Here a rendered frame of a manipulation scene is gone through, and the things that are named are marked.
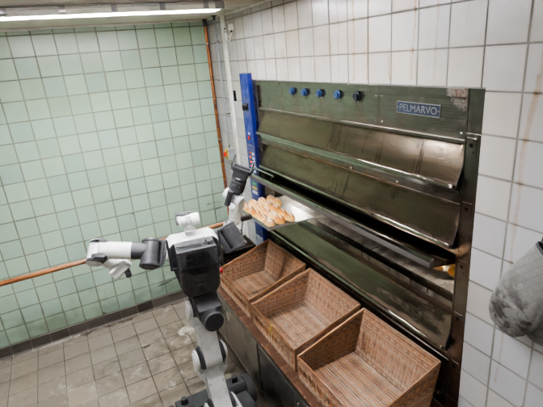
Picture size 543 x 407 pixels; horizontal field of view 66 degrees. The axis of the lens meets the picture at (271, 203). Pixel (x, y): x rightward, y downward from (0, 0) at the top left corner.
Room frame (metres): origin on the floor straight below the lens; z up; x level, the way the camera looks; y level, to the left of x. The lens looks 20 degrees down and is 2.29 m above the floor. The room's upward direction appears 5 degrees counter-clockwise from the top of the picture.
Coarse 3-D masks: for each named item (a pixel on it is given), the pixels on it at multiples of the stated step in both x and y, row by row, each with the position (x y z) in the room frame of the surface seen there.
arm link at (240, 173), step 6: (234, 168) 2.24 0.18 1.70; (240, 168) 2.24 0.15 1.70; (246, 168) 2.26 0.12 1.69; (234, 174) 2.25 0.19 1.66; (240, 174) 2.24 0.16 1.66; (246, 174) 2.23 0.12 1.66; (234, 180) 2.25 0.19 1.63; (240, 180) 2.24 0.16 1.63; (234, 186) 2.24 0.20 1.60; (240, 186) 2.24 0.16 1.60
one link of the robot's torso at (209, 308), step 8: (200, 296) 1.96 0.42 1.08; (208, 296) 1.97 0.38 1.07; (216, 296) 1.98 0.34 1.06; (200, 304) 1.93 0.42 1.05; (208, 304) 1.94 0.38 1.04; (216, 304) 1.94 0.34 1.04; (200, 312) 1.90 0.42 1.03; (208, 312) 1.89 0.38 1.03; (216, 312) 1.89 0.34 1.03; (200, 320) 1.90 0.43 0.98; (208, 320) 1.86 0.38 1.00; (216, 320) 1.88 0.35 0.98; (224, 320) 1.90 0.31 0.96; (208, 328) 1.86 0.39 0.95; (216, 328) 1.88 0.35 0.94
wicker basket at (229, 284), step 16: (240, 256) 3.00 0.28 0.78; (256, 256) 3.07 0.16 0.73; (288, 256) 2.84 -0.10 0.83; (240, 272) 2.99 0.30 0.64; (256, 272) 3.06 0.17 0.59; (272, 272) 2.98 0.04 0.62; (288, 272) 2.79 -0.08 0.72; (224, 288) 2.85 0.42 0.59; (240, 288) 2.83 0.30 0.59; (256, 288) 2.81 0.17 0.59; (272, 288) 2.52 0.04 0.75; (288, 288) 2.75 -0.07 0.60; (240, 304) 2.58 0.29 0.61
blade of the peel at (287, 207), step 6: (276, 198) 3.17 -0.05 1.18; (282, 204) 3.01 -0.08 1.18; (288, 204) 3.00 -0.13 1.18; (288, 210) 2.88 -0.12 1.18; (294, 210) 2.87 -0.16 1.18; (300, 210) 2.86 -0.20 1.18; (252, 216) 2.76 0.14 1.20; (300, 216) 2.73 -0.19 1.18; (306, 216) 2.72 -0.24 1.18; (312, 216) 2.71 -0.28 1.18; (258, 222) 2.68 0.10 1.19; (288, 222) 2.65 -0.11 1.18; (294, 222) 2.63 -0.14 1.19; (270, 228) 2.55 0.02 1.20; (276, 228) 2.57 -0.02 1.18
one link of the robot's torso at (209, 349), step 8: (192, 312) 1.99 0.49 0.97; (192, 320) 2.02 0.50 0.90; (200, 328) 2.03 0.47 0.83; (200, 336) 2.02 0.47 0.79; (208, 336) 2.04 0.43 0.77; (216, 336) 2.05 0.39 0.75; (200, 344) 2.01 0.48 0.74; (208, 344) 2.02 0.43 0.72; (216, 344) 2.04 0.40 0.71; (200, 352) 2.01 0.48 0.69; (208, 352) 2.01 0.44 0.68; (216, 352) 2.02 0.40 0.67; (224, 352) 2.05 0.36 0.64; (200, 360) 1.98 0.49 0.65; (208, 360) 1.99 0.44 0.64; (216, 360) 2.00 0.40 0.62; (224, 360) 2.03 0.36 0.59
